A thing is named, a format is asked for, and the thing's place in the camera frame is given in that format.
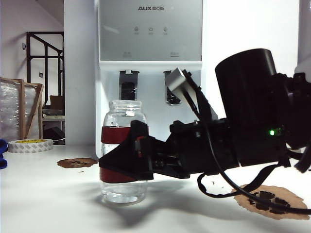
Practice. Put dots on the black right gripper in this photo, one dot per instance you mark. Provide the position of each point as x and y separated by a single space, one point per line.
194 150

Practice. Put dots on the glass bottle with red bands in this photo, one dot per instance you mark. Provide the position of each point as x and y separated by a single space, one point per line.
121 106

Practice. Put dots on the dark grey dispenser tap lever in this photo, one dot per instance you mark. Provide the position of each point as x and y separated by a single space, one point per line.
128 82
171 100

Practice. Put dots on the white AUX water dispenser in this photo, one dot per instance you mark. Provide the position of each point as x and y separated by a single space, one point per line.
150 43

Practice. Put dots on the white low table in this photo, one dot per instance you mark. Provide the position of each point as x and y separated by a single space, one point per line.
53 117

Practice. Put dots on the brown cardboard box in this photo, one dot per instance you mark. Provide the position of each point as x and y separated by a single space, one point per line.
57 102

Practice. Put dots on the white double-sided tape roll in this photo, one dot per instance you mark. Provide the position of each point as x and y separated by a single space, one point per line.
30 146

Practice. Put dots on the blue cloth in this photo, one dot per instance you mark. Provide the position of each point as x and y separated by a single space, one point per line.
3 155

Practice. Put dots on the black metal stair railing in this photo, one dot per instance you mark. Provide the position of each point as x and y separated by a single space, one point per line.
29 60

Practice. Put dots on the jagged black charred piece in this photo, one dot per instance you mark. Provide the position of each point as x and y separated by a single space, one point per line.
279 201

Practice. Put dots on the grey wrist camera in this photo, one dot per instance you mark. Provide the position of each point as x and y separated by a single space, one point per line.
177 80

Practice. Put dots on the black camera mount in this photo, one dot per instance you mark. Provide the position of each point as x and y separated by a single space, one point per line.
204 104

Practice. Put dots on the wooden frame with plastic wrap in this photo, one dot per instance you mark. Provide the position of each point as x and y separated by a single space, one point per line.
22 109

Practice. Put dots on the round wall device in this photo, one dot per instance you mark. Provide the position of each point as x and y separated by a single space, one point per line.
23 46

